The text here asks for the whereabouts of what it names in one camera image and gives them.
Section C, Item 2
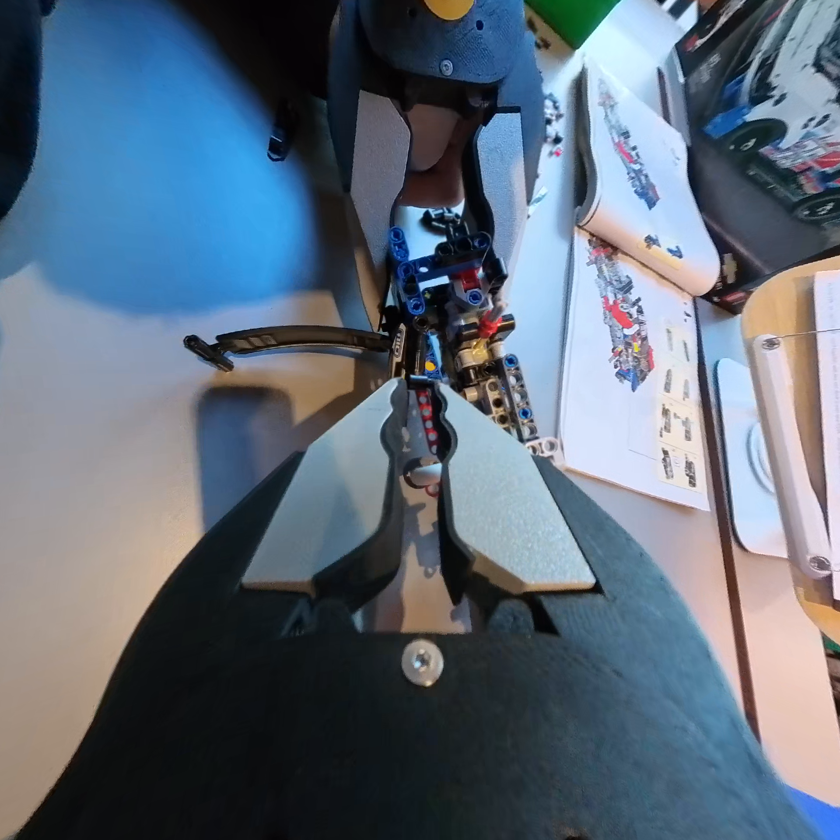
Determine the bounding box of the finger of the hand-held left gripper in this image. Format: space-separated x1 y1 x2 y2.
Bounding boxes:
461 107 530 265
350 89 414 330

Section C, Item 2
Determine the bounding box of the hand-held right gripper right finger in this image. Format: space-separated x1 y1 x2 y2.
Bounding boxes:
436 384 597 605

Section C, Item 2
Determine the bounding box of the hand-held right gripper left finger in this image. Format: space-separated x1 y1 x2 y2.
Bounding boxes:
241 379 409 613

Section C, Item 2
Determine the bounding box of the toy brick car chassis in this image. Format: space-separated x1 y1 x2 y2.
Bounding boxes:
386 222 567 501

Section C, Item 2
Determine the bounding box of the black curved toy panel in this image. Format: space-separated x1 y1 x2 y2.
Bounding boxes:
182 325 396 374

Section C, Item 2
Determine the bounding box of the person's left forearm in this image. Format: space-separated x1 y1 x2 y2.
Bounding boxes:
249 0 343 165

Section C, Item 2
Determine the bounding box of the person's left hand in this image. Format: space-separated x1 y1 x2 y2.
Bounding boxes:
400 108 484 207

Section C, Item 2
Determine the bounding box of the pile of loose toy bricks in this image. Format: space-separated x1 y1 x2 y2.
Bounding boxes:
537 91 567 160

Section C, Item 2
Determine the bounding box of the green storage bin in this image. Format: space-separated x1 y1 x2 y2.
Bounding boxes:
524 0 623 51

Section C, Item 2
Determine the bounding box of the open instruction booklet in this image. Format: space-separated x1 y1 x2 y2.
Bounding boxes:
558 56 724 513

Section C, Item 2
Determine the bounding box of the black toy set box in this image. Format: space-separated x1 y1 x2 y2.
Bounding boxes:
658 0 840 314

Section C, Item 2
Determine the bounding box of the clipboard with printed sheet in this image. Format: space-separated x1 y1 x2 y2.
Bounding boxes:
740 255 840 634

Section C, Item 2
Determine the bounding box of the person's dark clothed body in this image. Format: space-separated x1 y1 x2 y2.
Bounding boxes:
0 0 46 221

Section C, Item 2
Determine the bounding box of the blue storage bin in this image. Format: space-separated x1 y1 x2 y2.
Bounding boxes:
784 786 840 840

